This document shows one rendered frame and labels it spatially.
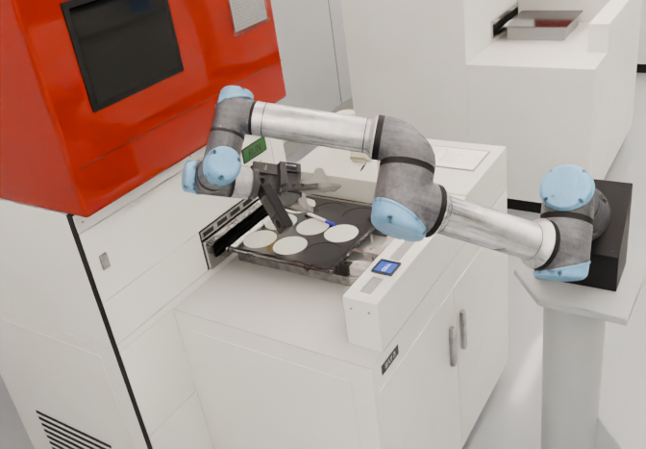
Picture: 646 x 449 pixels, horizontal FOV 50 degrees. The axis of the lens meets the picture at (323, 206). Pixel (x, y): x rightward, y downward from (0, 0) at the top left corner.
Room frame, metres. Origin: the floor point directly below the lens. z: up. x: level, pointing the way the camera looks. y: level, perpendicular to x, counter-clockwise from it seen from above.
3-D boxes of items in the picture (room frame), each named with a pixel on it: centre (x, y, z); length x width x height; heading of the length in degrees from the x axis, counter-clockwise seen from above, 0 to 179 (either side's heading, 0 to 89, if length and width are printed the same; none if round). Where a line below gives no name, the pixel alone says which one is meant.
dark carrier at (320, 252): (1.79, 0.05, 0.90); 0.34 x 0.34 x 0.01; 54
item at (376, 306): (1.52, -0.21, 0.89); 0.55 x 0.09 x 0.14; 144
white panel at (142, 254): (1.76, 0.34, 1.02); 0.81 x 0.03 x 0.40; 144
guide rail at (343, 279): (1.66, 0.07, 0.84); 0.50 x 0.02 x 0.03; 54
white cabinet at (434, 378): (1.79, -0.08, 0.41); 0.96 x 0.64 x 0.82; 144
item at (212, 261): (1.90, 0.23, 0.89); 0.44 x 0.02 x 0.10; 144
